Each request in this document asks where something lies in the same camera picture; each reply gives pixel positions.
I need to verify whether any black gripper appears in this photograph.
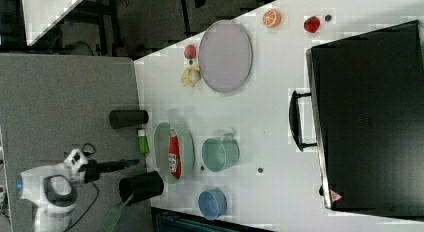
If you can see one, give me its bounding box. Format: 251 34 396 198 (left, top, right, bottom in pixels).
84 159 140 183

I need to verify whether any red felt ketchup bottle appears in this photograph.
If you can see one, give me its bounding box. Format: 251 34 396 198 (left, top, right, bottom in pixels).
168 128 182 179

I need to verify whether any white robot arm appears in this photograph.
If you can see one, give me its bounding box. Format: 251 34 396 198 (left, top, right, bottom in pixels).
17 149 140 232

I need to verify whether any black cylinder holder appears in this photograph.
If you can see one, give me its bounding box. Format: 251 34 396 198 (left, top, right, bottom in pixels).
119 171 164 205

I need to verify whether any green spatula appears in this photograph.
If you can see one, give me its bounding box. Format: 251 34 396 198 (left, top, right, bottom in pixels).
103 194 134 232

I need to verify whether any green squeeze bottle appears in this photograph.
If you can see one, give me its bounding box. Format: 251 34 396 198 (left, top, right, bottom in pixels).
138 129 150 154

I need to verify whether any blue cup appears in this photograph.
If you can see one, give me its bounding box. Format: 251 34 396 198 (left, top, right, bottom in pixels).
198 188 227 220

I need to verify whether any green mug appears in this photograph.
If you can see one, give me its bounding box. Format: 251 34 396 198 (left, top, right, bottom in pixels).
202 133 240 172

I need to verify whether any yellow banana toy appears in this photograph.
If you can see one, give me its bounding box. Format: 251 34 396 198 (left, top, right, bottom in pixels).
181 65 201 87

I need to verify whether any pink peach toy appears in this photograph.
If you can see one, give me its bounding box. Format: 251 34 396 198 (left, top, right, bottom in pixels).
184 45 197 59

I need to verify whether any grey round plate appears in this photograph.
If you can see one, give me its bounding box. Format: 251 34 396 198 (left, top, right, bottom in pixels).
198 20 253 93

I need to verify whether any orange slice toy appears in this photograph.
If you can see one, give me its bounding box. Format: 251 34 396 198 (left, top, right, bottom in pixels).
262 9 281 28

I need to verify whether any red strawberry toy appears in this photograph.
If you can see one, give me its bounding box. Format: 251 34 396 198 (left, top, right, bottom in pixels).
303 16 321 34

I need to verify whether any black toaster oven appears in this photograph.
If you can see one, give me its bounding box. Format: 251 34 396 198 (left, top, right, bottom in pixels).
306 21 424 221

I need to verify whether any blue metal frame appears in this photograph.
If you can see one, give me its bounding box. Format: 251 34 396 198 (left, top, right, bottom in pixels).
151 207 271 232

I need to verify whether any black oven door handle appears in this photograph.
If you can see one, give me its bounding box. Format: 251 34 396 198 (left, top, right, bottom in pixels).
289 91 317 151

